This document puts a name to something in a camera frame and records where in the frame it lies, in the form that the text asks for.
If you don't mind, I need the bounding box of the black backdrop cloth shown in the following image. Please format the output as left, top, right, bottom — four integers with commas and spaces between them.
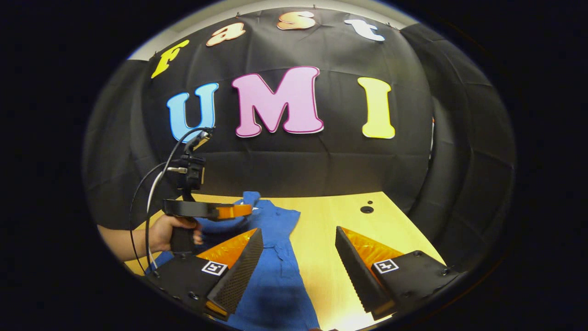
83, 7, 517, 272

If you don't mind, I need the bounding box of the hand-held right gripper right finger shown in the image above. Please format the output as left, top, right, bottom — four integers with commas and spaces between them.
335, 226, 460, 321

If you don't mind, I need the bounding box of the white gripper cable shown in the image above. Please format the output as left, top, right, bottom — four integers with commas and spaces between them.
145, 166, 188, 276

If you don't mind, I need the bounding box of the blue jacket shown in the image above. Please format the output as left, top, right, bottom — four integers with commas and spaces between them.
146, 191, 321, 331

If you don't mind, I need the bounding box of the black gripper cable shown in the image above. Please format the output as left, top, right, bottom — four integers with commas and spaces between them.
129, 126, 216, 263

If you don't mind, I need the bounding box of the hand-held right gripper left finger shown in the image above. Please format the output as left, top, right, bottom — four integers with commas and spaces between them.
147, 228, 265, 321

